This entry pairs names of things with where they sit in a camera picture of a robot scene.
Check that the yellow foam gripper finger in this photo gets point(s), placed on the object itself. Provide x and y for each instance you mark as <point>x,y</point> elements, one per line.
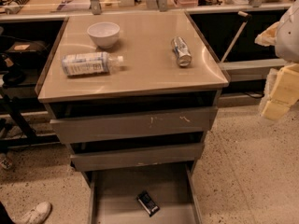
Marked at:
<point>268,37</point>
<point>281,91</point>

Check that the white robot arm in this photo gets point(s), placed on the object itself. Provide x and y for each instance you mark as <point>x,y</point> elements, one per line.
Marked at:
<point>287,46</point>

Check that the top grey drawer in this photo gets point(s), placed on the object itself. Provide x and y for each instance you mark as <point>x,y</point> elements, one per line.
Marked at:
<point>131,125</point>

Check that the grey drawer cabinet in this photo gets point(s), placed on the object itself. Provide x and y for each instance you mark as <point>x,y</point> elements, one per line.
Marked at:
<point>148,80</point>

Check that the bottom grey open drawer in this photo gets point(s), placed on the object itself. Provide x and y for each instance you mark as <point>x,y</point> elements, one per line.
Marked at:
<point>113,195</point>

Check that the middle grey drawer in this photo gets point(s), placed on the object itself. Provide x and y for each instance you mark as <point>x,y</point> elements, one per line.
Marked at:
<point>135,157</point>

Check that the silver drink can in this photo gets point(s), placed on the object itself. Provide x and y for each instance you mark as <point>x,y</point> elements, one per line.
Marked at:
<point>181,50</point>

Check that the white ceramic bowl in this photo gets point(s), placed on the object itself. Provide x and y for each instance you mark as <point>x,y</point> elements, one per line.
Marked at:
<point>104,34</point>

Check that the plastic water bottle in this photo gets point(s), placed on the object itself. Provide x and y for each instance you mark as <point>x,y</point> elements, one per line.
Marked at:
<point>90,63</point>

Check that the black bag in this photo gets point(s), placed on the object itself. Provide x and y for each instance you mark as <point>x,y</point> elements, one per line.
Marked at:
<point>24,56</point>

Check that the black stand leg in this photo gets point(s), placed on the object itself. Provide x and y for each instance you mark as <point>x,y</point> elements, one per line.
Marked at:
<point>14,107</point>

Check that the white shoe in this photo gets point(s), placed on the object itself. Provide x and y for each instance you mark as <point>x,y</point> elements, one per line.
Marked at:
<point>37,215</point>

